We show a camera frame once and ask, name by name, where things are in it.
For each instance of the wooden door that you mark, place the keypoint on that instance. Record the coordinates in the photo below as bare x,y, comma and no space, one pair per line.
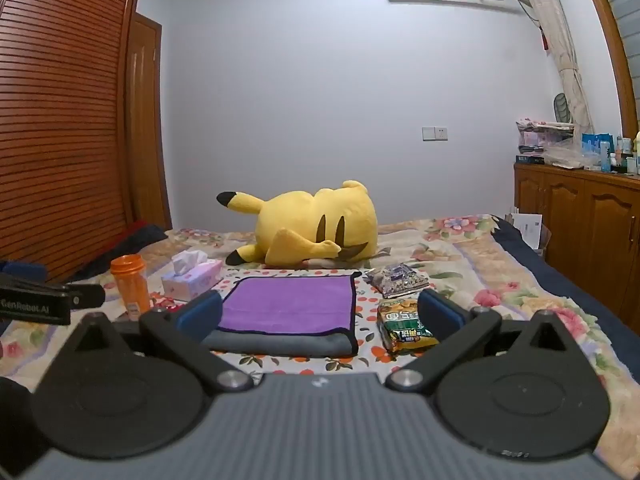
147,135

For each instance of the green snack packet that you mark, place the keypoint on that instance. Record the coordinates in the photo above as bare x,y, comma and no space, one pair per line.
400,330

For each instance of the blue carton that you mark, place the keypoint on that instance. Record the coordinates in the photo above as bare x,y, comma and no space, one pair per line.
596,150

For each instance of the wooden cabinet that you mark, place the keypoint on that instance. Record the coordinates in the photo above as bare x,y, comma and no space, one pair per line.
600,225

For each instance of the white wall socket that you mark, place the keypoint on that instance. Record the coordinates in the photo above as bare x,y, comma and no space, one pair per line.
434,133

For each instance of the purple towel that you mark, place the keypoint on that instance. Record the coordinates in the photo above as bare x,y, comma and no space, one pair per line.
290,305

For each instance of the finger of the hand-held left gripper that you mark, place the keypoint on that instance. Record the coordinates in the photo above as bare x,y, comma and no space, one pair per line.
87,296

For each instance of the yellow bottle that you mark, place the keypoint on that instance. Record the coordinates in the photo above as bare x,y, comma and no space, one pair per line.
637,145

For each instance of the wooden slatted wardrobe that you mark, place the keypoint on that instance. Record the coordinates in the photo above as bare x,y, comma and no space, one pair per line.
60,110

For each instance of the cream patterned curtain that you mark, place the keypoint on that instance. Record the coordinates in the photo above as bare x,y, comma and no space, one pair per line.
565,60

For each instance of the white cardboard box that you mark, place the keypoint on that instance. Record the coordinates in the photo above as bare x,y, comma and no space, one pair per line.
529,230

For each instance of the purple snack packet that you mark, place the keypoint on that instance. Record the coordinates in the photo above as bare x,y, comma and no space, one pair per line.
397,280

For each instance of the pink tissue box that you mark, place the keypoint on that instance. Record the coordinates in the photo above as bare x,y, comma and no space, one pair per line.
200,277

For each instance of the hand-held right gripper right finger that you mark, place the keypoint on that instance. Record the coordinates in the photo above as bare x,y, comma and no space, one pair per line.
440,315

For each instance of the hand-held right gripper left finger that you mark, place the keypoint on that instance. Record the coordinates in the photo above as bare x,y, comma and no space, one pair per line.
200,312

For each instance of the yellow plush toy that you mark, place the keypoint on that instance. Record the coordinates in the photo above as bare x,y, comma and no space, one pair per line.
300,220

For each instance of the navy blue blanket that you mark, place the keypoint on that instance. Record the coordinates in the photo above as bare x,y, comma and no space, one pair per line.
575,295

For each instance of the green hand fan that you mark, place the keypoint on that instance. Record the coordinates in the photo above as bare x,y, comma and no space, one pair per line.
562,107

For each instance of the wooden window frame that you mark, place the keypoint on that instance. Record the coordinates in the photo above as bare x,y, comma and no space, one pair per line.
607,25

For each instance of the orange plastic bottle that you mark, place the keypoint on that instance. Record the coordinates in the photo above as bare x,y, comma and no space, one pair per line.
129,285

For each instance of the clear plastic bag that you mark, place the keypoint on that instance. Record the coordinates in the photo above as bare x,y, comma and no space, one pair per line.
565,156

